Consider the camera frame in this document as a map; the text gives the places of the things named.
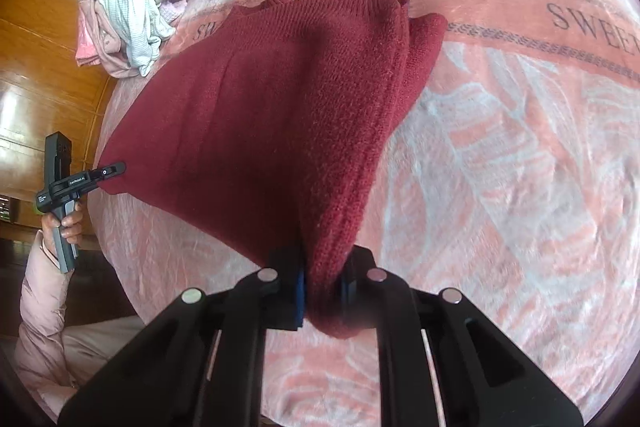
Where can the pink folded garment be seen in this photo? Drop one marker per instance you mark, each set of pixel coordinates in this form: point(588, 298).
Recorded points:
point(87, 44)

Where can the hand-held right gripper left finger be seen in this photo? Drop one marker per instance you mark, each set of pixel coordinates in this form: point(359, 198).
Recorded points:
point(298, 292)

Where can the dark red knit sweater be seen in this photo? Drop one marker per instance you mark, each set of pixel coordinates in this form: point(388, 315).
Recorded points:
point(275, 107)

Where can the person's left hand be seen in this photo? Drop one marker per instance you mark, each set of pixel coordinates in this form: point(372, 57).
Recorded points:
point(76, 222)

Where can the mauve garment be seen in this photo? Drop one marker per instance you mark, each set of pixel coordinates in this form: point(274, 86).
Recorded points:
point(112, 54)

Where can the person's left forearm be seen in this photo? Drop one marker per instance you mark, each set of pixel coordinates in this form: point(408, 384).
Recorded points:
point(40, 307)

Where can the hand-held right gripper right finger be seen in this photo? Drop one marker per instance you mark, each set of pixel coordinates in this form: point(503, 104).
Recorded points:
point(360, 287)

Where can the person's beige pants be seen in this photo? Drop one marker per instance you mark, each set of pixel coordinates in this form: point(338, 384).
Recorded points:
point(100, 337)

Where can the pink printed bed blanket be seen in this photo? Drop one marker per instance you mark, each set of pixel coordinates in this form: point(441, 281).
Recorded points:
point(500, 157)

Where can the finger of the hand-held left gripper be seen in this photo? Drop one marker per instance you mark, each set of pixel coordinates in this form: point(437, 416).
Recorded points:
point(111, 169)

